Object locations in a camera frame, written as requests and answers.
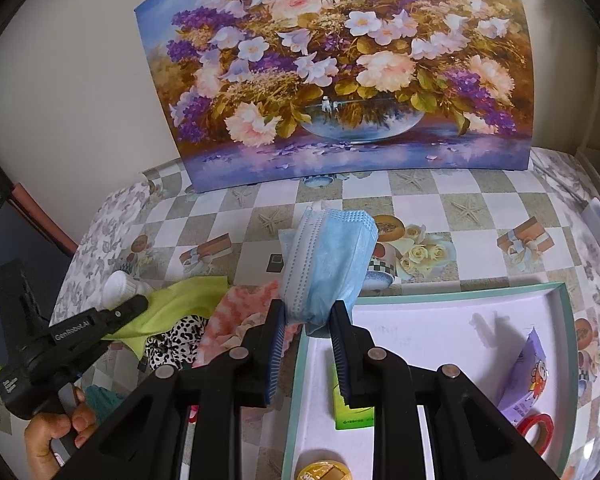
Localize pink white fuzzy towel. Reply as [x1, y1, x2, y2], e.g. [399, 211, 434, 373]
[193, 281, 279, 367]

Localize light blue face mask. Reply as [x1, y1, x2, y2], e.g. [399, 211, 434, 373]
[278, 203, 378, 337]

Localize lime green cloth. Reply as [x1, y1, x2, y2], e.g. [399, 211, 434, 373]
[102, 275, 228, 359]

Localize green tissue pack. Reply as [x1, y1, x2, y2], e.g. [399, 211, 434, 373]
[332, 364, 375, 431]

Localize leopard print scrunchie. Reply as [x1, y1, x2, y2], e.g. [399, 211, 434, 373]
[144, 315, 209, 370]

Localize purple snack packet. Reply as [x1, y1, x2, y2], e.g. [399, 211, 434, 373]
[496, 330, 548, 426]

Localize red tape ring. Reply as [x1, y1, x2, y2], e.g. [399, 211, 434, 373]
[514, 410, 555, 458]

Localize person's left hand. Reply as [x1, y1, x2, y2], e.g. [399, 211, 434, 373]
[24, 388, 97, 480]

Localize teal plastic toy container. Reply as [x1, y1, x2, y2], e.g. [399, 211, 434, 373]
[84, 385, 125, 425]

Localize white pill bottle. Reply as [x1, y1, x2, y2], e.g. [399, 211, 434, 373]
[102, 270, 154, 310]

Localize teal shallow tray box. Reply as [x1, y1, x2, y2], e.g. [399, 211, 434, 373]
[283, 283, 577, 479]

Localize patterned tablecloth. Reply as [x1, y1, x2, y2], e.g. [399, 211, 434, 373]
[52, 148, 600, 479]

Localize flower painting canvas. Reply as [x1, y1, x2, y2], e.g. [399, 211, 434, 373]
[135, 0, 534, 192]

